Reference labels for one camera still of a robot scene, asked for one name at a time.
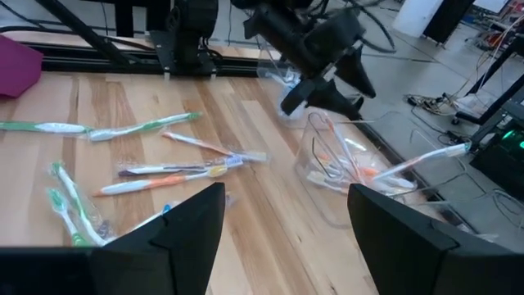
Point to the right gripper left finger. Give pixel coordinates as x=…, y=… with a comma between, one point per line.
x=184, y=246

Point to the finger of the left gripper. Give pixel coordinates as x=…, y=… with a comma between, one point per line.
x=356, y=71
x=327, y=100

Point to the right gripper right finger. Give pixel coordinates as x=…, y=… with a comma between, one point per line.
x=409, y=246

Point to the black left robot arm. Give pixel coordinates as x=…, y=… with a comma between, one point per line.
x=188, y=37

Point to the purple white wrapped toothbrush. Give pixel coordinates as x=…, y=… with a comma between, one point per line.
x=180, y=167

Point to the white box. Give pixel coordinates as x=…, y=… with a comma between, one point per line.
x=417, y=16

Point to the black computer tower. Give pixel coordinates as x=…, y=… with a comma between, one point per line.
x=503, y=160

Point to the black desk base beam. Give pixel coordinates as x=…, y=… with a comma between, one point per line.
x=487, y=98

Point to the pink cloth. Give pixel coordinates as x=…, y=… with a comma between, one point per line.
x=18, y=65

